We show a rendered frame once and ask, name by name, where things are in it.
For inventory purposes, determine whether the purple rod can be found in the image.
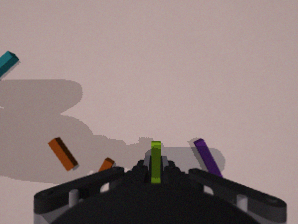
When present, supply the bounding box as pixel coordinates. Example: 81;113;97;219
194;138;223;177

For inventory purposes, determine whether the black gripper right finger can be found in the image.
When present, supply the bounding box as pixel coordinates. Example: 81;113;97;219
160;156;287;224

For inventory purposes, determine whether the orange rod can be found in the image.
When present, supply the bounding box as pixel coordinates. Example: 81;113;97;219
98;157;114;172
48;137;78;172

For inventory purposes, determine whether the turquoise rod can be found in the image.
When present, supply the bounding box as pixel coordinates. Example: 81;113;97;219
0;51;19;77

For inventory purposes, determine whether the lime green rectangular bar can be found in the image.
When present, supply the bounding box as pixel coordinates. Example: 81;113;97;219
151;141;161;183

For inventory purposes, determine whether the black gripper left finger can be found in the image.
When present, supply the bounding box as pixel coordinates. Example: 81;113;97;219
34;155;152;224

